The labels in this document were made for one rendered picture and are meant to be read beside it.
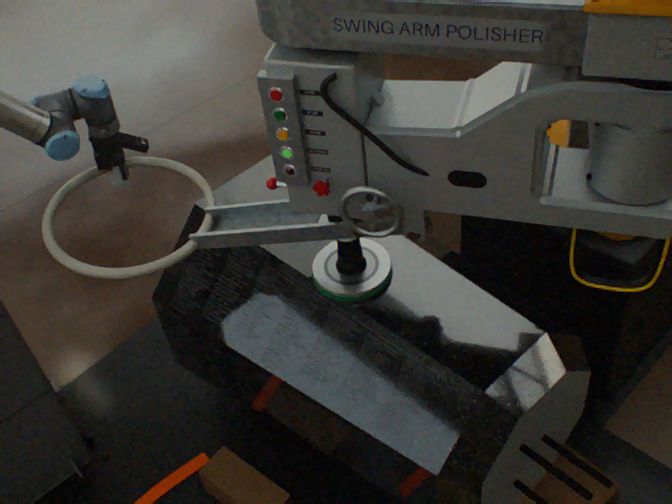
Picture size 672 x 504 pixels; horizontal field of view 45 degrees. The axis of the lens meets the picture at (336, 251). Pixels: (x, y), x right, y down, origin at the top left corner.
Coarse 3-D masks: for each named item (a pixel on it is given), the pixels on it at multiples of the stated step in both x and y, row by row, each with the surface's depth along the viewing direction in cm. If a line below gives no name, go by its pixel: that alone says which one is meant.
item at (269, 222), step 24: (216, 216) 227; (240, 216) 224; (264, 216) 221; (288, 216) 217; (312, 216) 213; (192, 240) 220; (216, 240) 217; (240, 240) 214; (264, 240) 211; (288, 240) 208; (312, 240) 206
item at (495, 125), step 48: (384, 96) 178; (432, 96) 175; (480, 96) 167; (528, 96) 154; (576, 96) 150; (624, 96) 148; (384, 144) 169; (432, 144) 168; (480, 144) 164; (528, 144) 161; (432, 192) 177; (480, 192) 173; (528, 192) 170; (576, 192) 171
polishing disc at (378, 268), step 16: (368, 240) 223; (320, 256) 221; (336, 256) 220; (368, 256) 219; (384, 256) 218; (320, 272) 216; (336, 272) 216; (368, 272) 214; (384, 272) 214; (336, 288) 211; (352, 288) 211; (368, 288) 210
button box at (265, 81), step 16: (272, 80) 165; (288, 80) 164; (288, 96) 167; (272, 112) 171; (288, 112) 170; (272, 128) 174; (288, 128) 173; (272, 144) 177; (288, 144) 176; (304, 144) 176; (288, 160) 179; (304, 160) 178; (304, 176) 181
